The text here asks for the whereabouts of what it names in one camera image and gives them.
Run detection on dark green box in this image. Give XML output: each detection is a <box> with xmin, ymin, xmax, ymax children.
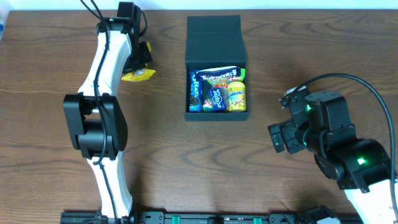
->
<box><xmin>185</xmin><ymin>15</ymin><xmax>249</xmax><ymax>121</ymax></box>

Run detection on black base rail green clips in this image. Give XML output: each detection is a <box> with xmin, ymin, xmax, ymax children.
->
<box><xmin>60</xmin><ymin>205</ymin><xmax>361</xmax><ymax>224</ymax></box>

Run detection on blue Oreo cookie pack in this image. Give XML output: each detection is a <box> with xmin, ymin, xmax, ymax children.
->
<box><xmin>188</xmin><ymin>70</ymin><xmax>203</xmax><ymax>113</ymax></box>

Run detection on Dairy Milk chocolate bar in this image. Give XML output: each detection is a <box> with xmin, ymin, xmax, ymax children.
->
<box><xmin>196</xmin><ymin>66</ymin><xmax>246</xmax><ymax>80</ymax></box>

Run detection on yellow sunflower seed bag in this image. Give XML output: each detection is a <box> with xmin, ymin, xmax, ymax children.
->
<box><xmin>121</xmin><ymin>42</ymin><xmax>156</xmax><ymax>82</ymax></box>

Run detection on Haribo gummy candy bag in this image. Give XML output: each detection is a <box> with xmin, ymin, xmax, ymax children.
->
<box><xmin>203</xmin><ymin>76</ymin><xmax>246</xmax><ymax>113</ymax></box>

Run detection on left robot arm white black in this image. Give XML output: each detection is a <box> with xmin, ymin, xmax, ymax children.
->
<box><xmin>60</xmin><ymin>16</ymin><xmax>147</xmax><ymax>223</ymax></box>

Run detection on yellow round gum container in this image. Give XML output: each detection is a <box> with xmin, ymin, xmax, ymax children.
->
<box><xmin>227</xmin><ymin>82</ymin><xmax>246</xmax><ymax>112</ymax></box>

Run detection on blue Eclipse mint pack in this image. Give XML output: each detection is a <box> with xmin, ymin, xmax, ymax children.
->
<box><xmin>208</xmin><ymin>88</ymin><xmax>226</xmax><ymax>112</ymax></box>

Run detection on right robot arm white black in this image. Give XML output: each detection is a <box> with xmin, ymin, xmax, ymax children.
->
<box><xmin>268</xmin><ymin>120</ymin><xmax>397</xmax><ymax>223</ymax></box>

